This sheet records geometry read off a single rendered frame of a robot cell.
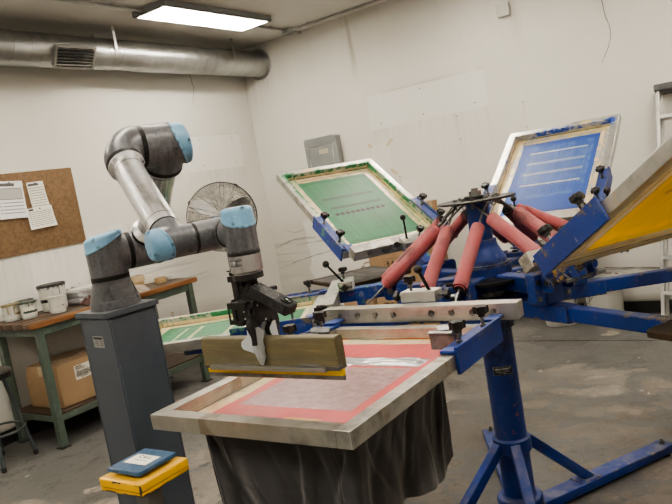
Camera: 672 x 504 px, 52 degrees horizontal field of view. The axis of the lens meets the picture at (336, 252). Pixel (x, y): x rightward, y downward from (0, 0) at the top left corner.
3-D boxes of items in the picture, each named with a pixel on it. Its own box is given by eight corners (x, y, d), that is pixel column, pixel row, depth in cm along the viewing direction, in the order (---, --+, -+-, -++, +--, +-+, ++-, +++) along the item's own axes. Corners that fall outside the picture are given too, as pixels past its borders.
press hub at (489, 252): (558, 553, 249) (505, 186, 235) (459, 536, 271) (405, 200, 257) (585, 502, 280) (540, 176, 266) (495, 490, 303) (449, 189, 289)
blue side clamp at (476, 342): (461, 374, 170) (457, 347, 169) (443, 374, 173) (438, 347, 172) (503, 340, 195) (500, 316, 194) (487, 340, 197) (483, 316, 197)
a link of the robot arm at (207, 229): (182, 222, 165) (199, 220, 156) (225, 214, 171) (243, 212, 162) (189, 254, 166) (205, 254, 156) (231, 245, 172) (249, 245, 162)
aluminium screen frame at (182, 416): (353, 450, 131) (350, 431, 131) (152, 429, 165) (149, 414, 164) (500, 335, 195) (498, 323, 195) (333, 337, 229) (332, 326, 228)
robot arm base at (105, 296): (81, 312, 211) (75, 281, 210) (124, 300, 222) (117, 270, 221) (108, 312, 201) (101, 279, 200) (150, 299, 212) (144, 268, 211)
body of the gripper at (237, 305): (251, 319, 164) (242, 270, 163) (279, 319, 159) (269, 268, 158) (229, 328, 158) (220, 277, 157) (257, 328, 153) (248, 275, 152)
